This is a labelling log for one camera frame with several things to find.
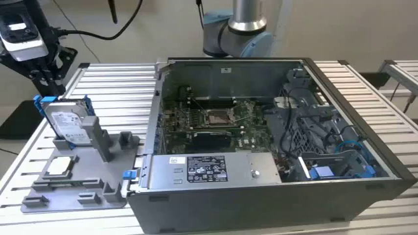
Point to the green motherboard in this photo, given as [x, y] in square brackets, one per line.
[254, 137]

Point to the blue case latch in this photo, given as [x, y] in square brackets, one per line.
[128, 175]

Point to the silver thumb screw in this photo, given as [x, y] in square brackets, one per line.
[255, 173]

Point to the black box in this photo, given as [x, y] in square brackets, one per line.
[375, 80]

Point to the black open PC case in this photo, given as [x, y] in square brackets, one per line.
[228, 210]

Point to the green RAM stick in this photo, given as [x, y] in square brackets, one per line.
[69, 182]

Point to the silver power supply unit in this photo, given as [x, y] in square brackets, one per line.
[163, 171]

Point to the metal slat side table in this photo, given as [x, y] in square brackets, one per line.
[405, 71]

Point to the black graphics card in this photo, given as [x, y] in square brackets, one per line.
[212, 139]

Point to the CPU socket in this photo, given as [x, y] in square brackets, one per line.
[216, 118]

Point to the blue disk carrier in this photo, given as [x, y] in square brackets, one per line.
[320, 172]

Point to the hard disk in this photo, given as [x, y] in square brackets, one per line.
[65, 122]

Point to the silver CPU chip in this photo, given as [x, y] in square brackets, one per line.
[60, 166]

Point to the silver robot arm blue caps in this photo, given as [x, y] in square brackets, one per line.
[242, 14]

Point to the white case label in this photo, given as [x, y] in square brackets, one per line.
[226, 70]

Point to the black stand with pole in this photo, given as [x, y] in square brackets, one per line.
[19, 122]

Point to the gray metal inner frame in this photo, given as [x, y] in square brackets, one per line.
[312, 115]

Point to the gray plastic parts rack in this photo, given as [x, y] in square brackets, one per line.
[84, 171]

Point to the silver metal bracket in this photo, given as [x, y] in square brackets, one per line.
[280, 101]

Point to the black antenna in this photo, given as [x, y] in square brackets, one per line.
[112, 12]

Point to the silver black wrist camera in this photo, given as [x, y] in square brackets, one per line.
[23, 46]

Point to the gray metal disk bay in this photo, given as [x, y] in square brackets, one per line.
[339, 156]

